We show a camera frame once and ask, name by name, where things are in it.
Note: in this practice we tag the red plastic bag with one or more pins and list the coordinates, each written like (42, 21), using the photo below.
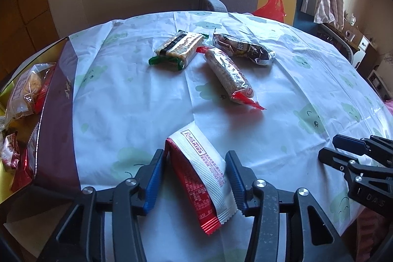
(273, 9)

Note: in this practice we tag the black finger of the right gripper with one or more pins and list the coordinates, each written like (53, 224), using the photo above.
(337, 160)

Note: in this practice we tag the white patterned tablecloth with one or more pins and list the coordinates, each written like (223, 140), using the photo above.
(124, 109)

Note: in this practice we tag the red-ended cracker stick packet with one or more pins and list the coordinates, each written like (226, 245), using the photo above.
(237, 86)

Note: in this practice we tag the small white sachet packet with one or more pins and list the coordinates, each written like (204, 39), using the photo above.
(32, 148)

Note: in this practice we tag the gold metal tin box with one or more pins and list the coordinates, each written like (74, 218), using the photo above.
(56, 173)

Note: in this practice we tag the green-ended cracker packet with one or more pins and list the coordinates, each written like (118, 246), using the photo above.
(178, 50)

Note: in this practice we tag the cluttered side shelf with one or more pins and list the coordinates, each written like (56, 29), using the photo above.
(360, 53)

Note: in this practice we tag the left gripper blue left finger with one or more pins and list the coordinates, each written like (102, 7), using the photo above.
(149, 178)

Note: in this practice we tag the wooden wall panelling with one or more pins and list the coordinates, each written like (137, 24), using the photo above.
(26, 27)

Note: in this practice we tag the large clear bread packet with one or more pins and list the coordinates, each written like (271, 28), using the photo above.
(25, 93)

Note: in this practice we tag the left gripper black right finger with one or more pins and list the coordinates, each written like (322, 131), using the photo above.
(241, 180)

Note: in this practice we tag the red white wafer packet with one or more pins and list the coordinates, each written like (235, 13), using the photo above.
(201, 172)

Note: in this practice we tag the brown chocolate cake packet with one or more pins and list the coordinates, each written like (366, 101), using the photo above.
(259, 54)

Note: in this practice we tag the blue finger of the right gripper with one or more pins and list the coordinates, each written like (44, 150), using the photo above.
(353, 145)

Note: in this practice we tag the floral white red snack packet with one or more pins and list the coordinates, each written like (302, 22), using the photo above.
(10, 154)

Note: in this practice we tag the small dark red candy wrapper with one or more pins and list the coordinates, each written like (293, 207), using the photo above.
(23, 174)

